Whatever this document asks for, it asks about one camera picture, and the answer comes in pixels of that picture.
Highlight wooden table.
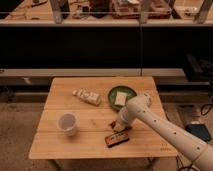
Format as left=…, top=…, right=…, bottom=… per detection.
left=29, top=77, right=177, bottom=159

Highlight green plate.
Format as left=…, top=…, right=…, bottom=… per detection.
left=108, top=85, right=137, bottom=111

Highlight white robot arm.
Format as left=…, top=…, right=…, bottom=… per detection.
left=116, top=93, right=213, bottom=171

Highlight black floor cables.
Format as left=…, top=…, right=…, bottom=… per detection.
left=175, top=103, right=213, bottom=171

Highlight dark equipment box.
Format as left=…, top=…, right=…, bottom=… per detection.
left=183, top=54, right=213, bottom=82

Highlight white plastic bottle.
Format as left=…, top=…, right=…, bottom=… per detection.
left=72, top=89, right=101, bottom=106

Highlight long wooden bench shelf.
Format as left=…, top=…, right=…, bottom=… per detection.
left=0, top=68, right=187, bottom=86

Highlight blue floor pedal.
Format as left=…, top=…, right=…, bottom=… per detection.
left=185, top=124, right=212, bottom=142

